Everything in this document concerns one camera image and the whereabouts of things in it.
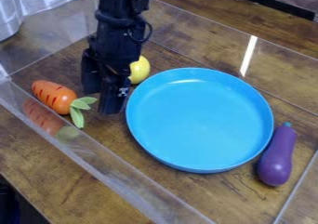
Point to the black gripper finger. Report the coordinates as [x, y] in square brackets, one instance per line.
[114, 93]
[90, 76]

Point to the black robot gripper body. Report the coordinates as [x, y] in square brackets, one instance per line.
[116, 44]

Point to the orange toy carrot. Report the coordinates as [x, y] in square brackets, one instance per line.
[62, 100]

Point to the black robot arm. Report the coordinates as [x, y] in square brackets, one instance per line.
[123, 9]

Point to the blue round tray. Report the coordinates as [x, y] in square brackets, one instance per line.
[199, 120]

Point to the yellow toy lemon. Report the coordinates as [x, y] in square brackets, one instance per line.
[139, 70]

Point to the purple toy eggplant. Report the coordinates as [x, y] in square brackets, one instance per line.
[274, 165]

